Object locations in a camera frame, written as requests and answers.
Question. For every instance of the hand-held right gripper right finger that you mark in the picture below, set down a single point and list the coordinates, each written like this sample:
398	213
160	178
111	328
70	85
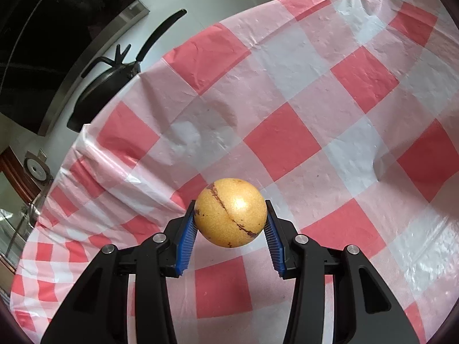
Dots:
275	249

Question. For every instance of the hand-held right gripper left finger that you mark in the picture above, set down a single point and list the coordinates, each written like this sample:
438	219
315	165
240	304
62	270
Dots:
184	247

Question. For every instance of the yellow passion fruit brown scar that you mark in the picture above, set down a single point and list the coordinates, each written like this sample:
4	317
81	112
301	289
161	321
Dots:
229	215

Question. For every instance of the red white checkered plastic tablecloth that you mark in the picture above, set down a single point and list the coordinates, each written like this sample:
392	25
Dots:
287	143

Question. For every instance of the silver round appliance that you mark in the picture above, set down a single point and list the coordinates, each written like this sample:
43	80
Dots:
36	169

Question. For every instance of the brown wooden cabinet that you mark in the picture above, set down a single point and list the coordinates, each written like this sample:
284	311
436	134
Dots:
12	175

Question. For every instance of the black glass range hood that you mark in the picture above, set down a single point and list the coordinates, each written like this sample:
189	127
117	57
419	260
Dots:
53	43

